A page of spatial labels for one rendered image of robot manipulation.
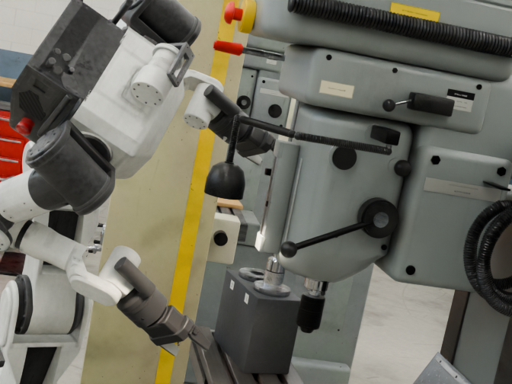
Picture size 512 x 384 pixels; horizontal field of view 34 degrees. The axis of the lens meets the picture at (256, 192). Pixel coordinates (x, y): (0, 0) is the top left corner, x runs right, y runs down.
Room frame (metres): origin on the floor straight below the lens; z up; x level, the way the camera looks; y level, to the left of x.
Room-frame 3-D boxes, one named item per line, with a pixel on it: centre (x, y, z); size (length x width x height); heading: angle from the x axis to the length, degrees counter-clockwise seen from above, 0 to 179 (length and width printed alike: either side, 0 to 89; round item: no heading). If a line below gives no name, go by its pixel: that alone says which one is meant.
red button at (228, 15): (1.50, 0.10, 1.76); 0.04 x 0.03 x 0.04; 13
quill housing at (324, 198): (1.55, -0.15, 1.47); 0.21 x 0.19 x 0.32; 13
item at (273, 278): (1.92, -0.08, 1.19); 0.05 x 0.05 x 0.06
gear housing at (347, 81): (1.56, -0.19, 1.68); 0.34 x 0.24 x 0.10; 103
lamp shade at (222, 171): (1.48, 0.06, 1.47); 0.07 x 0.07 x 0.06
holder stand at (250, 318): (1.97, -0.06, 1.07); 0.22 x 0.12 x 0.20; 24
